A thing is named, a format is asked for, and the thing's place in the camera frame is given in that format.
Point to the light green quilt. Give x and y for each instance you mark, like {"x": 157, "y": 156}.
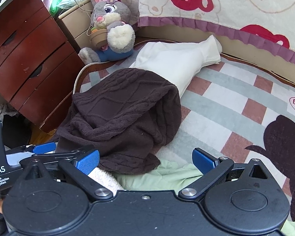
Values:
{"x": 162, "y": 177}

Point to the brown knit sweater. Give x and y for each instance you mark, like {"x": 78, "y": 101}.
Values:
{"x": 118, "y": 118}

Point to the grey rabbit plush toy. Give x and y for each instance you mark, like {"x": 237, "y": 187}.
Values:
{"x": 113, "y": 17}

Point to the bear-printed quilt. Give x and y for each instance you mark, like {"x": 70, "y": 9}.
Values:
{"x": 211, "y": 0}

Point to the white fluffy towel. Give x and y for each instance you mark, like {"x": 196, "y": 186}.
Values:
{"x": 105, "y": 179}

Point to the beige nightstand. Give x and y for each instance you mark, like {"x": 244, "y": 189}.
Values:
{"x": 78, "y": 22}

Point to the cream zip jacket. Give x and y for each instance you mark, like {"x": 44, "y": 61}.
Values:
{"x": 172, "y": 64}

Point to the red-brown wooden drawer cabinet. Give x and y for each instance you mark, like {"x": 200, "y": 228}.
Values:
{"x": 27, "y": 61}

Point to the beige bed base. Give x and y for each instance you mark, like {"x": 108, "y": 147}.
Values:
{"x": 248, "y": 51}

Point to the dark bin with white liner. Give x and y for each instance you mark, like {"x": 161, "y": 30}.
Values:
{"x": 14, "y": 130}

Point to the checked printed rug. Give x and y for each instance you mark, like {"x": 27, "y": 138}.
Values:
{"x": 223, "y": 108}

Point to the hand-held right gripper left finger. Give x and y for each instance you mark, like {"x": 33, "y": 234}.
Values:
{"x": 88, "y": 161}

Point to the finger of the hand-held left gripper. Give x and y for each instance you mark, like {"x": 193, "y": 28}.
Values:
{"x": 44, "y": 147}

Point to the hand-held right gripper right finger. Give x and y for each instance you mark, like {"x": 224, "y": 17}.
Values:
{"x": 202, "y": 161}

